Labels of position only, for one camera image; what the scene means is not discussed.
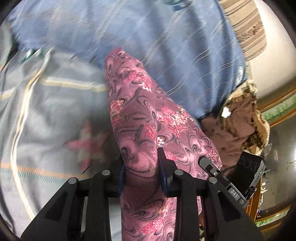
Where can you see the pink floral garment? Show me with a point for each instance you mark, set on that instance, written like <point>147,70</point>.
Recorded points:
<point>143,119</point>

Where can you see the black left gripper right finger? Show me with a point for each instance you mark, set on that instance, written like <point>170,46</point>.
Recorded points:
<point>222,204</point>

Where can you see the brown garment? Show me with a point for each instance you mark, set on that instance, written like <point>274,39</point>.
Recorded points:
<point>238,127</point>

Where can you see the blue plaid pillow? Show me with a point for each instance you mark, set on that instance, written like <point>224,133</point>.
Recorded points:
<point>188,47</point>

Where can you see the striped beige pillow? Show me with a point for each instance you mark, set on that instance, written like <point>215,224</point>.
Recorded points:
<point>247,24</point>

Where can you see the grey plaid bed sheet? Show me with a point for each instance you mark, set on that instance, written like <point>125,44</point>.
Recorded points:
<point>55,125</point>

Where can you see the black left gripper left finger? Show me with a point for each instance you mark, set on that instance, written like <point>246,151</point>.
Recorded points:
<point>79,210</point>

